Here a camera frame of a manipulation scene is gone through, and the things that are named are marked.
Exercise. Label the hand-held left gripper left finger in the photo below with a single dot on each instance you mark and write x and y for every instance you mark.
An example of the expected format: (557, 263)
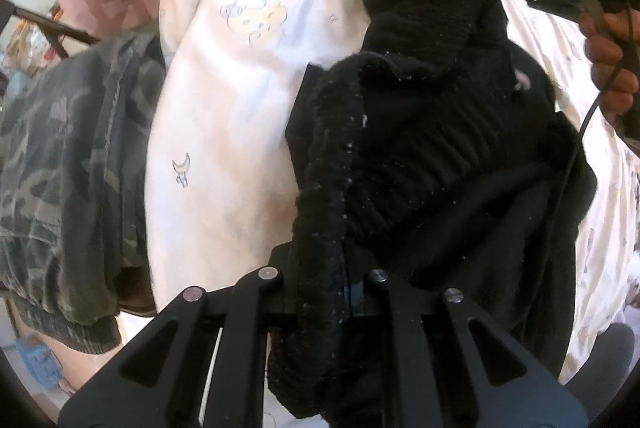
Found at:
(240, 308)

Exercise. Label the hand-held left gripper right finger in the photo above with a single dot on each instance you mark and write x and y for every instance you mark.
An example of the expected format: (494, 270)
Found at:
(357, 295)

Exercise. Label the black pants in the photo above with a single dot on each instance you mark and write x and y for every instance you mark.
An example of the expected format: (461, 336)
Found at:
(425, 157)

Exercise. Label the person's right hand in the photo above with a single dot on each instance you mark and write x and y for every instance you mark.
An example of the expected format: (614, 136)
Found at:
(607, 57)

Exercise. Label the cream bear printed blanket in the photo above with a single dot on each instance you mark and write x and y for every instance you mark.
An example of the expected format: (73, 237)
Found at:
(225, 107)

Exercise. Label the small blue box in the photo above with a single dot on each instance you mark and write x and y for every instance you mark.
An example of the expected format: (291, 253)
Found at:
(37, 360)

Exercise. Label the camouflage jacket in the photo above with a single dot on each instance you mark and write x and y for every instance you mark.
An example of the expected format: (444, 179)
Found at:
(65, 157)

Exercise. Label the grey cloth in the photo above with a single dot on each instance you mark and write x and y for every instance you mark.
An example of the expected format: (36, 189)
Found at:
(600, 358)

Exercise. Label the dark folding chair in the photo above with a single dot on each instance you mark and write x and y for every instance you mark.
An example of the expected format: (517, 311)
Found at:
(50, 23)

